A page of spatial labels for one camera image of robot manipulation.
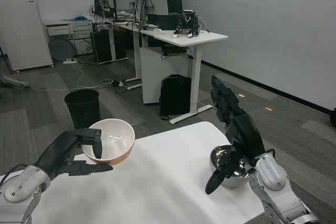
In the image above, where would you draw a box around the black backpack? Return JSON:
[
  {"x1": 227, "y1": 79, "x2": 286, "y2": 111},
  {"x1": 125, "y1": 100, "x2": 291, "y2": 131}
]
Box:
[{"x1": 159, "y1": 74, "x2": 192, "y2": 121}]

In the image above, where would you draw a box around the orange plastic bowl white inside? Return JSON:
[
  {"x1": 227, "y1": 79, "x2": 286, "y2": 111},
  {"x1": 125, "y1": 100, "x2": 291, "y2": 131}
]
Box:
[{"x1": 81, "y1": 119, "x2": 136, "y2": 166}]

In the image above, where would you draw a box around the black box on desk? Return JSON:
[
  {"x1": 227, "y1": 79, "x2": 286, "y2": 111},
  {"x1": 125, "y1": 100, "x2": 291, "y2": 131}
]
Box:
[{"x1": 145, "y1": 13, "x2": 181, "y2": 30}]

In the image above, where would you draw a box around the white cable on floor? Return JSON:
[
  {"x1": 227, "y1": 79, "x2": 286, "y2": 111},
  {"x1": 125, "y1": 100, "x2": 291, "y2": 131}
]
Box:
[{"x1": 31, "y1": 60, "x2": 131, "y2": 92}]

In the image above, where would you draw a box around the black waste bin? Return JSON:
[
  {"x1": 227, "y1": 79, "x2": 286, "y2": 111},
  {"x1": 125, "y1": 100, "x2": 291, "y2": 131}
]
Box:
[{"x1": 64, "y1": 89, "x2": 101, "y2": 130}]

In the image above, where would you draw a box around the white standing desk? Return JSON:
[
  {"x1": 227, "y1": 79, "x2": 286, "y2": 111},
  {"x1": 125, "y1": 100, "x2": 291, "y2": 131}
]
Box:
[{"x1": 104, "y1": 16, "x2": 229, "y2": 125}]

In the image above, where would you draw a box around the round grey tray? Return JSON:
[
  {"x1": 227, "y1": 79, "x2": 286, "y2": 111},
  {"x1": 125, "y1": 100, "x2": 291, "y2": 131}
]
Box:
[{"x1": 48, "y1": 37, "x2": 77, "y2": 63}]

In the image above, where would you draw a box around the black computer tower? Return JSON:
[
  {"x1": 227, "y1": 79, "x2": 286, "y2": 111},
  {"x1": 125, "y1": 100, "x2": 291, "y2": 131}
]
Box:
[{"x1": 90, "y1": 30, "x2": 113, "y2": 64}]

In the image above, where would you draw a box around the small black robot device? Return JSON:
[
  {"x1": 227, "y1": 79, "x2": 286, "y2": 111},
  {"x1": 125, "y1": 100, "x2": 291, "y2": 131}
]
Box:
[{"x1": 172, "y1": 9, "x2": 202, "y2": 39}]

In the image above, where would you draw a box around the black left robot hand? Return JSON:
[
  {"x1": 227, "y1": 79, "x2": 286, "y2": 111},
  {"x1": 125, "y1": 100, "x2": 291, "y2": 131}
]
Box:
[{"x1": 35, "y1": 127, "x2": 114, "y2": 181}]

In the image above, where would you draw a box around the white drawer unit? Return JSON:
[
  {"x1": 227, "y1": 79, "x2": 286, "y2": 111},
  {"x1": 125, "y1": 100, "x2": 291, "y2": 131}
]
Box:
[{"x1": 45, "y1": 19, "x2": 93, "y2": 51}]

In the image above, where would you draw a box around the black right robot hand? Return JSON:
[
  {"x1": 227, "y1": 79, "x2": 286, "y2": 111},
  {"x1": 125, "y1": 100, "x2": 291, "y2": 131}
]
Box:
[{"x1": 205, "y1": 75, "x2": 266, "y2": 195}]

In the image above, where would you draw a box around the shiny steel bowl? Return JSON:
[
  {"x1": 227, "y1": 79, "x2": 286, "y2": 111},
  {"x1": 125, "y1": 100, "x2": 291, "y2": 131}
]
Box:
[{"x1": 209, "y1": 144, "x2": 253, "y2": 188}]

